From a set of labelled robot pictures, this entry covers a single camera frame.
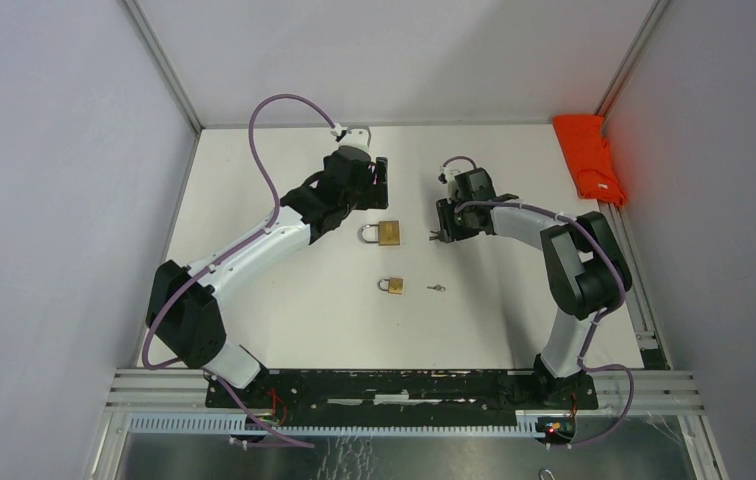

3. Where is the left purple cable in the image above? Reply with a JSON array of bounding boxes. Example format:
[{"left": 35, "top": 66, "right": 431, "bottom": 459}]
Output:
[{"left": 140, "top": 93, "right": 346, "bottom": 450}]

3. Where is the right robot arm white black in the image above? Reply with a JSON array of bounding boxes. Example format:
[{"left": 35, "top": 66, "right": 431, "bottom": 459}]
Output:
[{"left": 431, "top": 166, "right": 632, "bottom": 408}]

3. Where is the orange folded cloth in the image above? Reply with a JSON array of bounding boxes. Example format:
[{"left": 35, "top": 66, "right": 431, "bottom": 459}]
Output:
[{"left": 552, "top": 114, "right": 628, "bottom": 207}]

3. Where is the purple cable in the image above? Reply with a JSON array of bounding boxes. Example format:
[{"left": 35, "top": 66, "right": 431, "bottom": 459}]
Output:
[
  {"left": 140, "top": 93, "right": 346, "bottom": 450},
  {"left": 442, "top": 155, "right": 636, "bottom": 450}
]

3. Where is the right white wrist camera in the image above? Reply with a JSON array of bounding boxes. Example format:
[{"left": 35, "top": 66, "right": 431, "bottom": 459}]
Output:
[{"left": 438, "top": 166, "right": 461, "bottom": 201}]

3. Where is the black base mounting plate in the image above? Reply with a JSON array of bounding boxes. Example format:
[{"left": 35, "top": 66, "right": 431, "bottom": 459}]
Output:
[{"left": 204, "top": 369, "right": 599, "bottom": 427}]

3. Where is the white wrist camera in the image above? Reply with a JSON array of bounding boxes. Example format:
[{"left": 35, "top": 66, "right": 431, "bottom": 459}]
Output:
[
  {"left": 438, "top": 166, "right": 461, "bottom": 201},
  {"left": 331, "top": 124, "right": 372, "bottom": 154}
]

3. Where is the small brass padlock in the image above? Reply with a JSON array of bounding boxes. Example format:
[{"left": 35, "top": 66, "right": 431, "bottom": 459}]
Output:
[{"left": 377, "top": 277, "right": 404, "bottom": 295}]

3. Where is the large brass padlock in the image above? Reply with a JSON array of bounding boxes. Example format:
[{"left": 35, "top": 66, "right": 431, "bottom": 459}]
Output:
[{"left": 358, "top": 220, "right": 401, "bottom": 247}]

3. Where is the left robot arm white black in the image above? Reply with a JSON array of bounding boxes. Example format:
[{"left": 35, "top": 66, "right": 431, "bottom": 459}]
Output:
[{"left": 143, "top": 146, "right": 389, "bottom": 408}]

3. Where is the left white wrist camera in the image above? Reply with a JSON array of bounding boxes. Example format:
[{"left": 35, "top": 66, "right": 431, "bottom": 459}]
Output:
[{"left": 331, "top": 124, "right": 372, "bottom": 154}]

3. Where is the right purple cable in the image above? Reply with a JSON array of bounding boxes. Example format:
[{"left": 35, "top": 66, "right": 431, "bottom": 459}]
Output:
[{"left": 442, "top": 155, "right": 636, "bottom": 450}]

